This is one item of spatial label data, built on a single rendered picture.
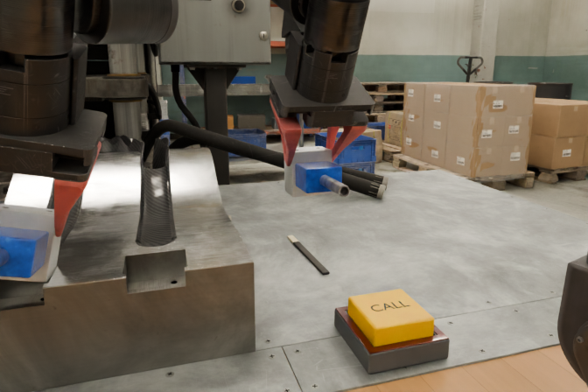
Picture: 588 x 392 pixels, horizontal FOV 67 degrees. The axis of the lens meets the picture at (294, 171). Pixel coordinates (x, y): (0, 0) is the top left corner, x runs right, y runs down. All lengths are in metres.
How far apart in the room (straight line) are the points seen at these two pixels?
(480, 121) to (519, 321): 3.63
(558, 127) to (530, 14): 4.71
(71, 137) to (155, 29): 0.10
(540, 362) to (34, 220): 0.45
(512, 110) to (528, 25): 5.03
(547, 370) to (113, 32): 0.45
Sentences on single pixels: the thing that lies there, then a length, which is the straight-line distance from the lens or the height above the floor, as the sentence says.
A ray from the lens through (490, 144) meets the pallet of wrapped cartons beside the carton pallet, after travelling 4.23.
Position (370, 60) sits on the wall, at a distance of 7.69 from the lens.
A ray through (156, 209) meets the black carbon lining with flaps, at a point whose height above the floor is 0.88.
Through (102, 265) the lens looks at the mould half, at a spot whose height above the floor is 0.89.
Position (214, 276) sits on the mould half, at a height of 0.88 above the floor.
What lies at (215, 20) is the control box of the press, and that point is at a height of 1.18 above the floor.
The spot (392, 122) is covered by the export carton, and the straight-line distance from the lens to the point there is 5.77.
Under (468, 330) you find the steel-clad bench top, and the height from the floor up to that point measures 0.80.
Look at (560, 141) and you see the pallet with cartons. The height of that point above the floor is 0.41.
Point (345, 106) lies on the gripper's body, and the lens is 0.47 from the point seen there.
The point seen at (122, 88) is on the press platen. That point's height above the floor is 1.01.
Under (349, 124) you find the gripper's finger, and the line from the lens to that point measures 0.49.
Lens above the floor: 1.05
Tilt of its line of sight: 13 degrees down
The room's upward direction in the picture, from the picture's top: straight up
